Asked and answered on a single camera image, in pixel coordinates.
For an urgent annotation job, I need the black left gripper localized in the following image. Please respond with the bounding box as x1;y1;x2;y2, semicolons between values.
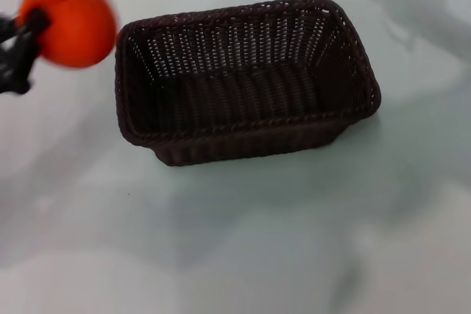
0;7;52;97

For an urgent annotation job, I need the orange toy fruit with stem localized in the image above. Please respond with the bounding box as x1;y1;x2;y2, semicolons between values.
17;0;119;70

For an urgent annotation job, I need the dark brown woven basket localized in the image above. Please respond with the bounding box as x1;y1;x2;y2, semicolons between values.
113;0;382;167

